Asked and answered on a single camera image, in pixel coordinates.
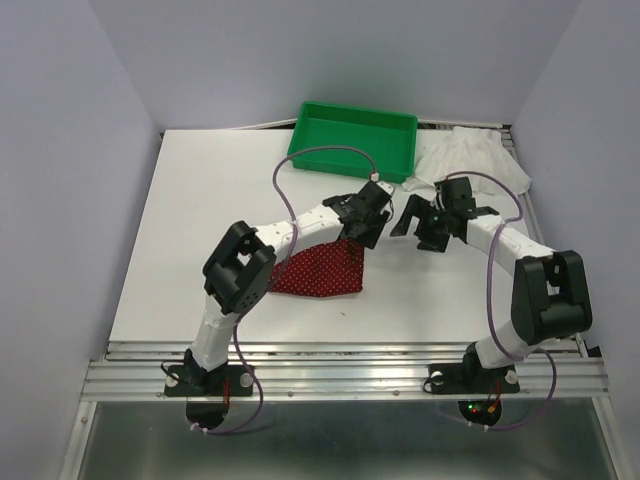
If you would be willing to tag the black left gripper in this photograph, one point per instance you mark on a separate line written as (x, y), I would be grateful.
(369, 239)

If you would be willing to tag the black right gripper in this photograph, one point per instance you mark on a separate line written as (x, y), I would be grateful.
(420, 207)

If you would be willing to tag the red polka dot skirt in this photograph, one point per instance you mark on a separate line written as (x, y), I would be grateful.
(323, 271)

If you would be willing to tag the white skirt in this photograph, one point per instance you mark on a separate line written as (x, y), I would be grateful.
(467, 149)

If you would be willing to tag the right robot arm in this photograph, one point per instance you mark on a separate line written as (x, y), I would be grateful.
(550, 296)

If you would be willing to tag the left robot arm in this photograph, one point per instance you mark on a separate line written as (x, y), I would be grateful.
(237, 274)

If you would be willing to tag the green plastic bin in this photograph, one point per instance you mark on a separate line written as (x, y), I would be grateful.
(389, 138)

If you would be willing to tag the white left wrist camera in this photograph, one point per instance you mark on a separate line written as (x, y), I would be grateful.
(388, 188)

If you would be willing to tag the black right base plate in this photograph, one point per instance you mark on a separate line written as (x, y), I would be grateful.
(470, 381)

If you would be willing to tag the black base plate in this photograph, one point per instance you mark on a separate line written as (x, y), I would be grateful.
(470, 381)
(183, 381)

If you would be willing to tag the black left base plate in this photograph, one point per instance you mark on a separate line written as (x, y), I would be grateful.
(183, 381)

